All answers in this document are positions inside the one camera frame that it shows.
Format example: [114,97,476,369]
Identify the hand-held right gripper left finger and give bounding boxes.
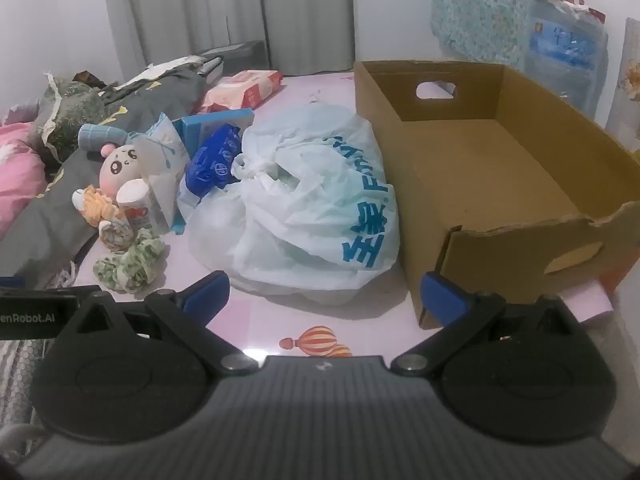
[62,270,263,377]

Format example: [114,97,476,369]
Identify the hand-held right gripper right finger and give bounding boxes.
[390,271,594,376]

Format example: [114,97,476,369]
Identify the blue tissue packet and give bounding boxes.
[185,124,246,196]

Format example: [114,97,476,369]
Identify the brown cardboard box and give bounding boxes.
[353,60,640,331]

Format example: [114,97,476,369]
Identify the grey honeycomb patterned cloth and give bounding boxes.
[0,339,53,433]

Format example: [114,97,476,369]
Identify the green floral bunched cloth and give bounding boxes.
[94,227,167,294]

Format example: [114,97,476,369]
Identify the small floral rolled cloth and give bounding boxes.
[99,220,134,252]

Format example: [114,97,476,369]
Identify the small white red tissue pack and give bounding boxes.
[116,179,173,236]

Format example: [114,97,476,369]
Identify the white plastic bag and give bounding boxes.
[182,105,401,293]

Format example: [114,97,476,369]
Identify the white leaf print tissue packet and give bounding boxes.
[129,112,191,236]

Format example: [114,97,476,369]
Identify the pink blanket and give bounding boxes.
[0,105,49,241]

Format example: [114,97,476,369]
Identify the pink plush toy blue bow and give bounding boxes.
[77,124,143,201]

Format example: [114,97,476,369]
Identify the light blue flat box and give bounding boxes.
[171,108,256,161]

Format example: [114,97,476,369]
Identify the grey blanket yellow prints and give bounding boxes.
[0,57,217,278]

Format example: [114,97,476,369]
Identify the red pink wipes packet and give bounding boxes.
[201,70,284,114]

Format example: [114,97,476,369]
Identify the green floral pillow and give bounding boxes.
[35,72,107,161]

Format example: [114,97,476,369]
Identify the black box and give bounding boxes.
[194,40,269,74]

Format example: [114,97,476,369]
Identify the large clear water bottle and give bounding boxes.
[525,0,609,117]

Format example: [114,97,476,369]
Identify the grey curtain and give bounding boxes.
[100,0,359,74]

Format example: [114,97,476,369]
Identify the floral wall poster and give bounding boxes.
[605,17,640,154]

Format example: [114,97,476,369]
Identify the teal patterned wall cloth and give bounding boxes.
[431,0,559,69]

